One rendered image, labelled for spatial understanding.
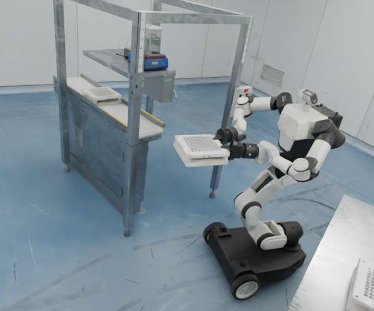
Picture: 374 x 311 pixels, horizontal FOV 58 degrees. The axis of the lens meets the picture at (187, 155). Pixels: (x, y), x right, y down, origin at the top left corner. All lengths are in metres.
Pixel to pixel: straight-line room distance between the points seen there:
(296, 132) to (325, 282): 0.87
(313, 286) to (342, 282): 0.14
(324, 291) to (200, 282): 1.19
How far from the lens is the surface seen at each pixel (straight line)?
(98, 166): 3.10
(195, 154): 1.80
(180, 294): 2.45
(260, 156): 1.98
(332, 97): 5.63
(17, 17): 5.47
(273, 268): 2.56
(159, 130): 2.52
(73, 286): 2.49
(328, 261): 1.67
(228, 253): 2.51
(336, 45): 5.62
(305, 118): 2.06
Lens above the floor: 1.89
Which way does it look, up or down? 28 degrees down
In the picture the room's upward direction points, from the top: 8 degrees clockwise
